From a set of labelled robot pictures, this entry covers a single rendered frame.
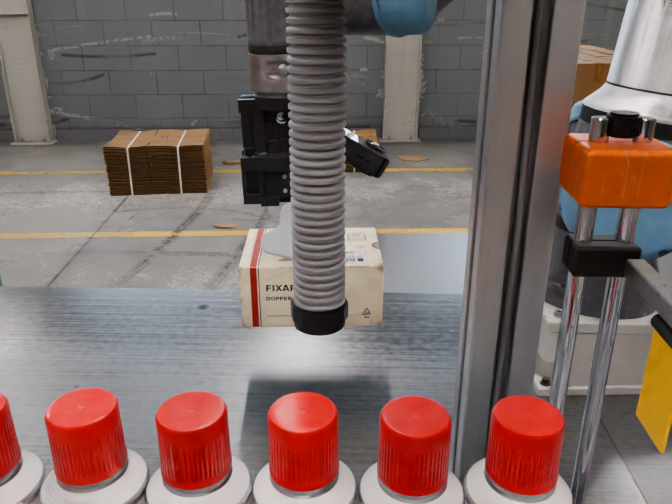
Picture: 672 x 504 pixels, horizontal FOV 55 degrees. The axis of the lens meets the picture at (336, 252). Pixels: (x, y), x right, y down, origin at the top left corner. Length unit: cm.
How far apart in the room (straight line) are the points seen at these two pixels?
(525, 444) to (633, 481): 41
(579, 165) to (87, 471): 28
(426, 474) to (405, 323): 62
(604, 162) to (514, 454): 14
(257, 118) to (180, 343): 33
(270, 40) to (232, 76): 512
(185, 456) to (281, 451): 4
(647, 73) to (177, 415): 47
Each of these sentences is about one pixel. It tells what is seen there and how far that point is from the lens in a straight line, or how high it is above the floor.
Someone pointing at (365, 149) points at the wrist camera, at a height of 110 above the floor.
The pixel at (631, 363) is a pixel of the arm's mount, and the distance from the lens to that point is 82.
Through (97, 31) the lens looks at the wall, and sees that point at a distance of 599.
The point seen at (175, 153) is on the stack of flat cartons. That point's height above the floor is 27.
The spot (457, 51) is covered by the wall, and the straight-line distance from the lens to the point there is 585.
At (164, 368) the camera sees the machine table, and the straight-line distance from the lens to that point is 84.
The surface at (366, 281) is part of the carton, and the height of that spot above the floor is 96.
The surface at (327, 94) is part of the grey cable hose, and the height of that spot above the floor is 122.
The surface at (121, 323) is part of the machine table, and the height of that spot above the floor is 83.
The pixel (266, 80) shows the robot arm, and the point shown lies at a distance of 69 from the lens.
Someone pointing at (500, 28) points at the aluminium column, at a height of 125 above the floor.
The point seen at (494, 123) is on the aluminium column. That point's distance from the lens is 39.
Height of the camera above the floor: 127
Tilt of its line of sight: 22 degrees down
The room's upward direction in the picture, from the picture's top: straight up
